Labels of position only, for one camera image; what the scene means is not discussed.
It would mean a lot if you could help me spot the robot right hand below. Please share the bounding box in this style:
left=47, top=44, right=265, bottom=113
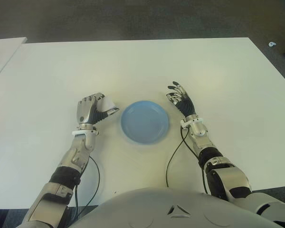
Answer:
left=166, top=81, right=197, bottom=117

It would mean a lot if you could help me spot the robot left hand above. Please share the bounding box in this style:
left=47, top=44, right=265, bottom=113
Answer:
left=76, top=92, right=120, bottom=125

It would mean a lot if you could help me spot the white charger block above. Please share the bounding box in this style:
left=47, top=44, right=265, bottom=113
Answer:
left=98, top=95, right=116, bottom=112

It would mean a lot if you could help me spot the blue round plate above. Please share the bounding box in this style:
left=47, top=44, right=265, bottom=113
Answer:
left=120, top=100, right=170, bottom=144

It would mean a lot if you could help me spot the white side table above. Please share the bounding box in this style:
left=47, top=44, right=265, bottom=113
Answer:
left=0, top=37, right=27, bottom=86

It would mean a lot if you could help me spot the grey robot torso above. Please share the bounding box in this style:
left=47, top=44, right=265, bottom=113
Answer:
left=68, top=187, right=283, bottom=228

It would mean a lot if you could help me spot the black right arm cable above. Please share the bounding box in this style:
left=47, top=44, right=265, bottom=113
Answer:
left=166, top=124, right=209, bottom=194

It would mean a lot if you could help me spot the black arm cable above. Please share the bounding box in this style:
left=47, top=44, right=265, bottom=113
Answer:
left=75, top=156, right=100, bottom=218
left=166, top=124, right=209, bottom=194

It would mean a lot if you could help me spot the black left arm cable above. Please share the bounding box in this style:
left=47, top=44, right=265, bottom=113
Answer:
left=75, top=156, right=100, bottom=218

